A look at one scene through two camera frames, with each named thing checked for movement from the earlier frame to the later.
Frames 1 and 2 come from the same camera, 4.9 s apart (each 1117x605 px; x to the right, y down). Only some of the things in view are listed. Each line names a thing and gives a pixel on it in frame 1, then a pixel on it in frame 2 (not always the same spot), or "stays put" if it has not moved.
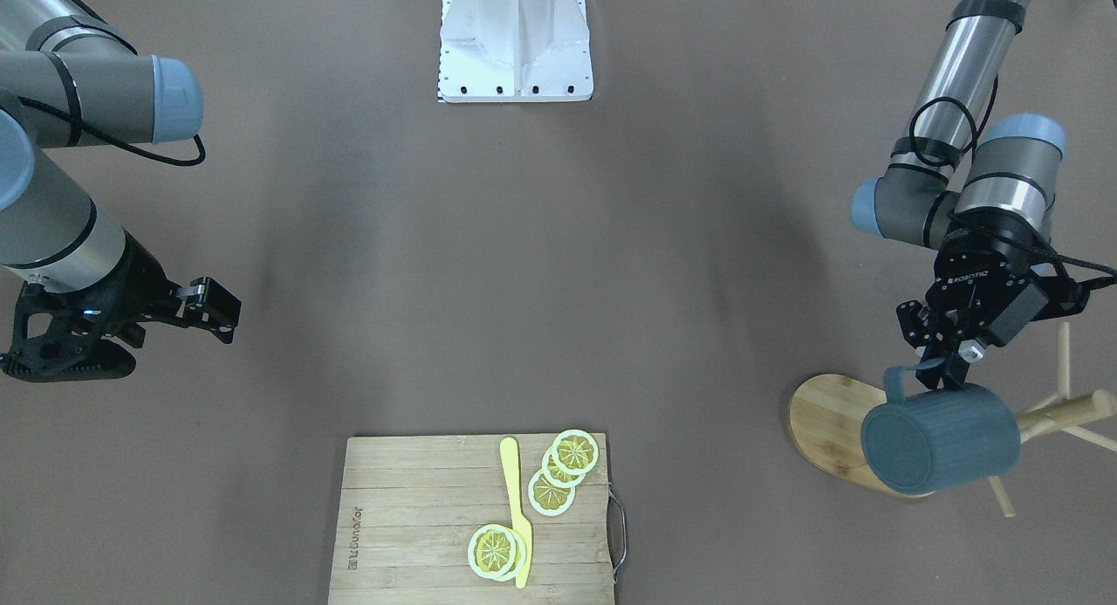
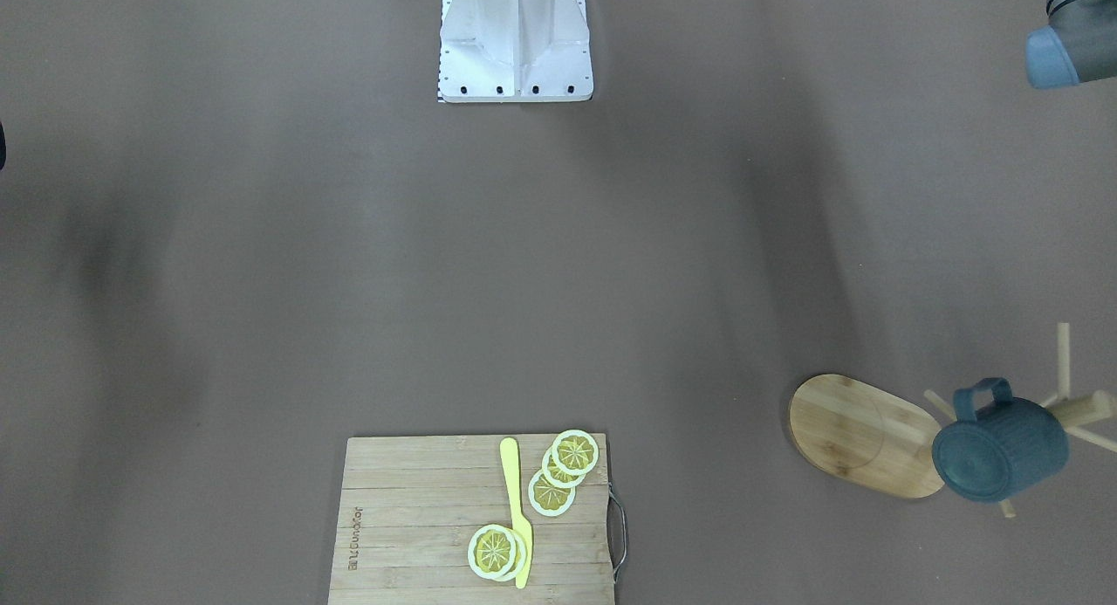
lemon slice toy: x=548 y=498 stays put
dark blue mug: x=941 y=439 -> x=1000 y=446
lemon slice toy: x=575 y=451 stays put
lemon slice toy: x=555 y=477 stays put
